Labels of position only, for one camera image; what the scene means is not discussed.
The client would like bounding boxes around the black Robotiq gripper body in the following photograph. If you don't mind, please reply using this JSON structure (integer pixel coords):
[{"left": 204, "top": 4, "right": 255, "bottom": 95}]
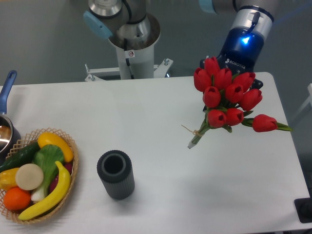
[{"left": 200, "top": 27, "right": 265, "bottom": 93}]

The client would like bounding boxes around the red tulip bouquet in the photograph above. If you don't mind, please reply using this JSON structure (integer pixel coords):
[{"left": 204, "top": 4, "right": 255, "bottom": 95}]
[{"left": 188, "top": 57, "right": 292, "bottom": 149}]

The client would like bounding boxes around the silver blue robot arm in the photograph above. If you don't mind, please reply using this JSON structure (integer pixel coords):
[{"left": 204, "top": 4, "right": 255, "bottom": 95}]
[{"left": 83, "top": 0, "right": 280, "bottom": 79}]

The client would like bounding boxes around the black device at edge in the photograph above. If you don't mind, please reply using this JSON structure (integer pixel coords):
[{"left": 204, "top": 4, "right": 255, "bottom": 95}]
[{"left": 294, "top": 197, "right": 312, "bottom": 223}]

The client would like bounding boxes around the dark grey ribbed vase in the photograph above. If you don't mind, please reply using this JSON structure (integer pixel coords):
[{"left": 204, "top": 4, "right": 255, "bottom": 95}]
[{"left": 97, "top": 150, "right": 135, "bottom": 200}]

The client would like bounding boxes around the dark red vegetable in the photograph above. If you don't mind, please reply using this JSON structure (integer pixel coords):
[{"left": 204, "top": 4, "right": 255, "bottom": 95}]
[{"left": 49, "top": 162, "right": 73, "bottom": 194}]

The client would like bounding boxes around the yellow squash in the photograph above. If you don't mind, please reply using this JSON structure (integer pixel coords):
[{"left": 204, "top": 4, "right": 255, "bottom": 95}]
[{"left": 37, "top": 132, "right": 74, "bottom": 163}]

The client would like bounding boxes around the green bok choy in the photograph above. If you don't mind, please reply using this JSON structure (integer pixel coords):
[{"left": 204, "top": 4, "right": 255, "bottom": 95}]
[{"left": 31, "top": 144, "right": 64, "bottom": 203}]

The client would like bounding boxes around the yellow banana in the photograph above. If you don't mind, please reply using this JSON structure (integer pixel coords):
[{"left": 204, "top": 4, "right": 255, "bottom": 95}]
[{"left": 18, "top": 161, "right": 71, "bottom": 221}]

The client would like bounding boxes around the woven wicker basket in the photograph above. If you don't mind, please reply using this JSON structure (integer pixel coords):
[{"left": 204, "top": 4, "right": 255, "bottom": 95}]
[{"left": 0, "top": 128, "right": 79, "bottom": 225}]

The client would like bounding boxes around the green cucumber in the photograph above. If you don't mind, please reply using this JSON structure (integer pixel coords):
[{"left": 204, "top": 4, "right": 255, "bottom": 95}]
[{"left": 0, "top": 141, "right": 40, "bottom": 172}]

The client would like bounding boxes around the yellow bell pepper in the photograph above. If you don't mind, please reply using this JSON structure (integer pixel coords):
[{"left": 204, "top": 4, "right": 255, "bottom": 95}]
[{"left": 0, "top": 168, "right": 19, "bottom": 191}]

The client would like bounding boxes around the orange fruit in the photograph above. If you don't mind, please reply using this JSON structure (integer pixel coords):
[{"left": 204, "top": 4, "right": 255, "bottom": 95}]
[{"left": 3, "top": 187, "right": 31, "bottom": 211}]

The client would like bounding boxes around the white frame at right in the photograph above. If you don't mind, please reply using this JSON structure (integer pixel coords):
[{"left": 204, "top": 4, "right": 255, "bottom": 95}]
[{"left": 290, "top": 83, "right": 312, "bottom": 126}]

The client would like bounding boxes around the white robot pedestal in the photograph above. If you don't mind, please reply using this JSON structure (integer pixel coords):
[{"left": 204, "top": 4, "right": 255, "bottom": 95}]
[{"left": 85, "top": 45, "right": 174, "bottom": 82}]

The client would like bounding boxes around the blue handled saucepan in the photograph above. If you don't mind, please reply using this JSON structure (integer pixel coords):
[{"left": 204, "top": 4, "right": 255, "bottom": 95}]
[{"left": 0, "top": 70, "right": 21, "bottom": 165}]

